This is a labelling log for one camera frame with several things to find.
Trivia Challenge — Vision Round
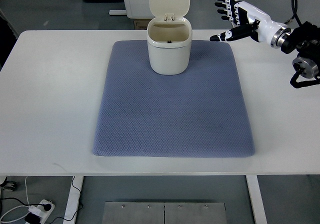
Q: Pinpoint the white trash bin open lid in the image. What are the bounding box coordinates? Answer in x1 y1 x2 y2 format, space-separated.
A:
147 0 192 75

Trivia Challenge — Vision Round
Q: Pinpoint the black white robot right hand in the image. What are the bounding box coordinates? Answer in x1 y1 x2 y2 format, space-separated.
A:
209 0 291 49

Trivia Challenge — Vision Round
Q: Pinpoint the blue textured mat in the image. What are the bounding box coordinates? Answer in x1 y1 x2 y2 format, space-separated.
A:
92 40 255 158

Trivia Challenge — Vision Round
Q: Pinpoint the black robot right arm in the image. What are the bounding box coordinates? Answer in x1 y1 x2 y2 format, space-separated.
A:
280 0 320 89

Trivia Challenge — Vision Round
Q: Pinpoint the black power cable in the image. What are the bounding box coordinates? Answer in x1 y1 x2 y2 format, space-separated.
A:
0 175 83 224

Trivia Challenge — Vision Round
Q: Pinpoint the white power strip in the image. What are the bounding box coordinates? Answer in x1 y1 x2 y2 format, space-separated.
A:
24 199 56 224

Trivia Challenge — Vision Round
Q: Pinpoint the white table leg right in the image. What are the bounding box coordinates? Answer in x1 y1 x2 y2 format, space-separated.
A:
245 175 268 224

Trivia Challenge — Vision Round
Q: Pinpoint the white table leg left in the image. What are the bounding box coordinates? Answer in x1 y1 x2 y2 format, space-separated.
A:
63 175 84 224

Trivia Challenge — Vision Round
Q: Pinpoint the cardboard box behind bin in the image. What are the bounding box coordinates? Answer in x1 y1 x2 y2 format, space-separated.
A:
133 19 151 30

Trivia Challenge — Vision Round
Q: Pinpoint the white table leg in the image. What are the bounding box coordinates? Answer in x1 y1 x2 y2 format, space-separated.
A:
63 175 84 224
245 175 268 224

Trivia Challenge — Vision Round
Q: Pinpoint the white power cable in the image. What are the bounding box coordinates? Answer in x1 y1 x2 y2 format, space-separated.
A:
0 175 42 222

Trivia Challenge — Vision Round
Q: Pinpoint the white cabinet in background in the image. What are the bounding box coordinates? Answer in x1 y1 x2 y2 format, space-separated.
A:
109 0 155 19

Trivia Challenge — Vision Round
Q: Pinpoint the metal floor plate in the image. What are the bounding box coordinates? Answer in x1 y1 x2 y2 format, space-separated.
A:
102 202 227 224

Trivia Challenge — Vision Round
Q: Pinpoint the caster wheel at left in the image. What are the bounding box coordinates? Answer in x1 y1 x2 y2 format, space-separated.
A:
0 176 17 192

